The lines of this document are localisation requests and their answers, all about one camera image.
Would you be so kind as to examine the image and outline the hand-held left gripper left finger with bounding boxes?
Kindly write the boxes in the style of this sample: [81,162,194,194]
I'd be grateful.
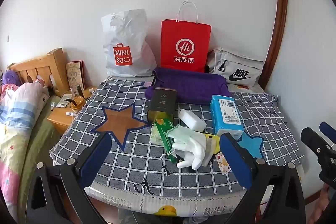
[25,132,113,224]

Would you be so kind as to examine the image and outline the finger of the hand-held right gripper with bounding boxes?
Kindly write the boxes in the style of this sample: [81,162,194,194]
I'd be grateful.
[301,127,332,159]
[319,121,336,141]

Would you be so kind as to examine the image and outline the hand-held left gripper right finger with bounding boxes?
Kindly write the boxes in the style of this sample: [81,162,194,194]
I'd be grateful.
[219,132,306,224]

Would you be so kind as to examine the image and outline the yellow black fabric pouch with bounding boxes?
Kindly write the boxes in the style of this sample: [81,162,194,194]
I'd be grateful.
[202,133,221,165]

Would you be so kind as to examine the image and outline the white glove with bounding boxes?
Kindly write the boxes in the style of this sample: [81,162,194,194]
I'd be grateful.
[171,132,208,170]

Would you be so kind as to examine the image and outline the white sponge block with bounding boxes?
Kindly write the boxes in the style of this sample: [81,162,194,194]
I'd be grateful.
[178,109,206,132]

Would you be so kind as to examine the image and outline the small green tissue packet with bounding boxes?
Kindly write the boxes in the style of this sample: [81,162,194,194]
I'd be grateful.
[150,124,168,147]

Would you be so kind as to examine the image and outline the green snack packet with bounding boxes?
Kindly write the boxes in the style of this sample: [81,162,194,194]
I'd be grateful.
[154,119,184,164]

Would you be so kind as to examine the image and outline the dark green tin box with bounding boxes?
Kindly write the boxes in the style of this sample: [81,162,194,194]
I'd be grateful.
[146,88,178,123]

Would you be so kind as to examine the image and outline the fruit print card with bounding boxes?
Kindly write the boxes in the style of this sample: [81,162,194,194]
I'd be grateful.
[217,152,231,176]

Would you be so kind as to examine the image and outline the grey checked star blanket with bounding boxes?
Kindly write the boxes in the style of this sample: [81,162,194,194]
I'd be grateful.
[49,74,305,199]

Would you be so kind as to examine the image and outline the blue tissue pack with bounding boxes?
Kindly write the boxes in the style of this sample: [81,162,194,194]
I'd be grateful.
[210,94,244,140]

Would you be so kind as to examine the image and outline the wooden nightstand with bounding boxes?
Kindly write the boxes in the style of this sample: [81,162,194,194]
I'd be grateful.
[47,85,97,134]

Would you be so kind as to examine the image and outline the amber cup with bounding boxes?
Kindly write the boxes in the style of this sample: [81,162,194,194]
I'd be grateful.
[68,97,86,110]

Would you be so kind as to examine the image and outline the white spotted plush pillow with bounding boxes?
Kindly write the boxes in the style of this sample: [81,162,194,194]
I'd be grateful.
[37,76,51,111]

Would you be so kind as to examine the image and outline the patterned hardcover book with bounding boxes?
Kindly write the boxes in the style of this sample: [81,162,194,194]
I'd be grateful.
[66,61,86,90]

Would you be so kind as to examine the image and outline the purple towel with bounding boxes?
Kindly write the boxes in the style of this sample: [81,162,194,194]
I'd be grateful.
[145,67,233,105]

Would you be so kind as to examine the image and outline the colourful striped quilt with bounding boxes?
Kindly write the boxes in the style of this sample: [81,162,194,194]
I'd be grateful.
[0,81,50,214]

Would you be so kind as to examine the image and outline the grey waist bag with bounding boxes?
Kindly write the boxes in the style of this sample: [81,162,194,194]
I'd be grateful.
[207,48,265,87]

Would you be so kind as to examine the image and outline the wooden bed headboard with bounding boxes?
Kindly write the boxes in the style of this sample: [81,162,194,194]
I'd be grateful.
[7,48,70,94]

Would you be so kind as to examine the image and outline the purple plush toy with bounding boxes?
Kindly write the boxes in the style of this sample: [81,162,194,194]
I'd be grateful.
[1,70,21,86]

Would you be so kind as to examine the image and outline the white plastic shopping bag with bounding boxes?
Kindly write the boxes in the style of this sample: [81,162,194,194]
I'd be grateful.
[101,9,158,77]

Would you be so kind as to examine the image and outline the red paper bag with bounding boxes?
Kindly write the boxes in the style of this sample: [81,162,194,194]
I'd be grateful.
[161,1,212,73]

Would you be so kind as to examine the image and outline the brown wooden door frame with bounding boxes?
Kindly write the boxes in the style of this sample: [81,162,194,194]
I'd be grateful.
[260,0,289,90]

